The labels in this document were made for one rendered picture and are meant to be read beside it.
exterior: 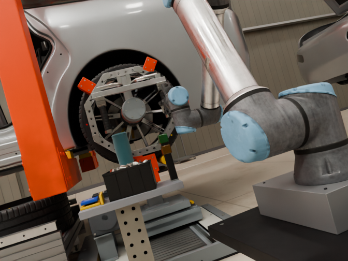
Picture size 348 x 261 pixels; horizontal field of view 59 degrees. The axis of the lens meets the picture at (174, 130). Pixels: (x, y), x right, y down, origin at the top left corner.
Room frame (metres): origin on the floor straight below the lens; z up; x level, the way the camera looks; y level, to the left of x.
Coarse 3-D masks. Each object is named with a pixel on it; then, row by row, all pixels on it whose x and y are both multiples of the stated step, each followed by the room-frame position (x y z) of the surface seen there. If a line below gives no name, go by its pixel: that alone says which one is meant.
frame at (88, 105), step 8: (112, 72) 1.88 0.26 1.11; (120, 72) 1.89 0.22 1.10; (128, 72) 1.90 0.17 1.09; (136, 72) 1.91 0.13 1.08; (144, 72) 1.92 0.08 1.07; (104, 80) 1.87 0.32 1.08; (88, 104) 1.84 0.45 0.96; (88, 112) 1.84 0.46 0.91; (88, 120) 1.84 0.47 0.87; (96, 128) 1.84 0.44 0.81; (168, 128) 1.93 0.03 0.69; (96, 136) 1.84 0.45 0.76; (168, 136) 1.93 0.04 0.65; (104, 144) 1.85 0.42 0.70; (112, 144) 1.86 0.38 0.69; (160, 144) 1.91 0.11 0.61; (136, 152) 1.88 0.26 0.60; (144, 152) 1.89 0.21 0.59
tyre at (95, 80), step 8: (120, 64) 1.99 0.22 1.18; (128, 64) 1.99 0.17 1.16; (104, 72) 1.95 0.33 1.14; (96, 80) 1.94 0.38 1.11; (88, 96) 1.93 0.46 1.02; (80, 104) 1.92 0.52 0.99; (80, 112) 1.91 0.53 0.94; (80, 120) 1.91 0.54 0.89; (88, 128) 1.92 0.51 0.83; (88, 136) 1.91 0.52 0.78; (176, 136) 2.02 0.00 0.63; (96, 144) 1.92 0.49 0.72; (104, 152) 1.93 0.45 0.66; (112, 152) 1.94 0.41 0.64; (152, 152) 1.98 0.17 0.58; (160, 152) 1.99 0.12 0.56; (112, 160) 1.94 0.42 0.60
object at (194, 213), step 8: (184, 208) 2.01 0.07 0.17; (192, 208) 2.00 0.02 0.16; (160, 216) 1.98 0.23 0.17; (168, 216) 1.97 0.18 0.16; (176, 216) 1.93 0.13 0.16; (184, 216) 1.94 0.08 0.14; (192, 216) 1.95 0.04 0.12; (200, 216) 1.96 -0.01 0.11; (152, 224) 1.90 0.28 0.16; (160, 224) 1.91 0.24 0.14; (168, 224) 1.92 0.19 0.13; (176, 224) 1.93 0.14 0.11; (184, 224) 1.94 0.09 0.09; (152, 232) 1.90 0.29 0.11; (160, 232) 1.90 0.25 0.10
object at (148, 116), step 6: (114, 102) 2.17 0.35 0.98; (120, 102) 2.18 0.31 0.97; (114, 108) 2.17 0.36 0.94; (150, 108) 2.22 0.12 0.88; (150, 114) 2.21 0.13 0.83; (120, 120) 2.13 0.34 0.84; (150, 120) 2.21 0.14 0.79; (126, 126) 2.13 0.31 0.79; (144, 126) 2.20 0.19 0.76; (114, 132) 2.16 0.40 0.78; (120, 132) 2.17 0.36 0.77; (138, 132) 2.19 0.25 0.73; (144, 132) 2.20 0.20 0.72; (132, 138) 2.18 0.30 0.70; (138, 138) 2.19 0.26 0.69
